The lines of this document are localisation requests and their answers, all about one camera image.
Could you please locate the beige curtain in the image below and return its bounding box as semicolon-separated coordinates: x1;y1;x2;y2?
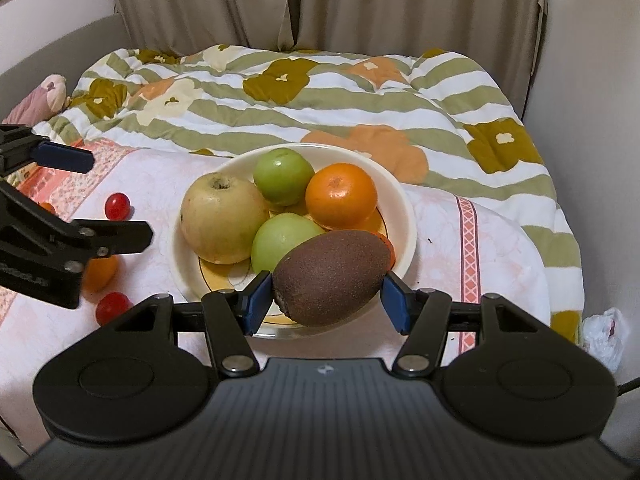
105;0;548;111

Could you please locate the green striped floral blanket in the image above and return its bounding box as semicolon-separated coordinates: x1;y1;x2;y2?
50;42;586;346

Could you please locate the cream plate with duck print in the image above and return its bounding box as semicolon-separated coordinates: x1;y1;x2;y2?
171;143;417;340

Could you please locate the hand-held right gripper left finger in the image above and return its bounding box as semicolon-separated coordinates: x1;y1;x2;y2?
97;270;274;380

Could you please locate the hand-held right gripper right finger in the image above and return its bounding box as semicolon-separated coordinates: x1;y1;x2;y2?
381;272;563;380

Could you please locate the pink plush toy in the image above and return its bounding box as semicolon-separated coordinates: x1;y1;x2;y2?
5;74;71;126

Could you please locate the yellow apple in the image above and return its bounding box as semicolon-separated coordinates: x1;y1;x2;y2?
180;172;271;265

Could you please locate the white plastic bag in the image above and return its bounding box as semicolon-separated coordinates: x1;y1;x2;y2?
580;307;626;373

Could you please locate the pink patterned cloth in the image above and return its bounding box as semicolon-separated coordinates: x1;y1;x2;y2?
0;137;551;431

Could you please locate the large orange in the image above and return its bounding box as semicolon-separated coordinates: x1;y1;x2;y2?
305;162;379;230
372;230;397;268

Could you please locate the green apple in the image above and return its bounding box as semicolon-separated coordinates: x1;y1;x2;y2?
251;212;326;273
253;148;316;207

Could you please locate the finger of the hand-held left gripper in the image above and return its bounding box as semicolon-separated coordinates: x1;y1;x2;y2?
0;180;154;274
0;124;96;176

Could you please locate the brown kiwi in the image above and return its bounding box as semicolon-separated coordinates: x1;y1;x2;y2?
272;230;392;327

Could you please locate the red cherry tomato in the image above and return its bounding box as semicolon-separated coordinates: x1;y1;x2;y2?
95;292;133;326
104;193;132;221

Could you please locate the grey padded headboard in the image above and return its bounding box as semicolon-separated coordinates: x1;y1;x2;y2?
0;15;131;126

